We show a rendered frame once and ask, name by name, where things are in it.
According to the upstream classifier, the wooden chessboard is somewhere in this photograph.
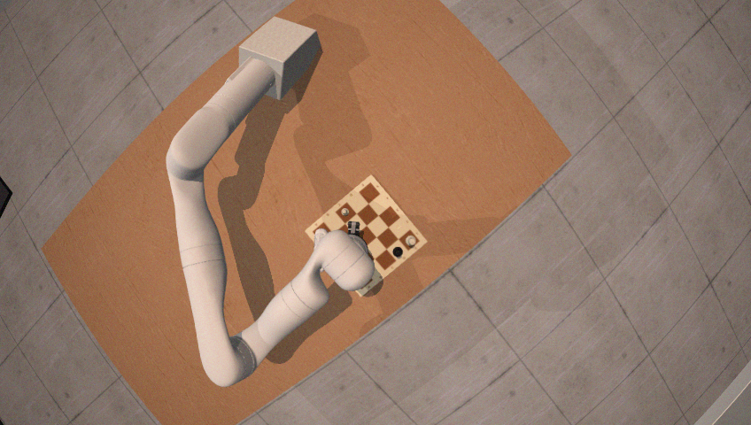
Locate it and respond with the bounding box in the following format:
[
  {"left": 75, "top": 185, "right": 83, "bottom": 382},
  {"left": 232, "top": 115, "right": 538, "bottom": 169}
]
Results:
[{"left": 305, "top": 174, "right": 428, "bottom": 297}]

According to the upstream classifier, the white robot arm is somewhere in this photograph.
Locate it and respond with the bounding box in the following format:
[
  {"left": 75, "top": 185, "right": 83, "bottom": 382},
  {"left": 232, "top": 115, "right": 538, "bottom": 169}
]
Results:
[{"left": 166, "top": 57, "right": 375, "bottom": 387}]

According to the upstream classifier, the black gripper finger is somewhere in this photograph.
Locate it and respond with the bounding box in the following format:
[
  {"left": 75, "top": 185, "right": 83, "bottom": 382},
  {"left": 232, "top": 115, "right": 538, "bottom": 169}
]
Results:
[{"left": 348, "top": 221, "right": 360, "bottom": 236}]

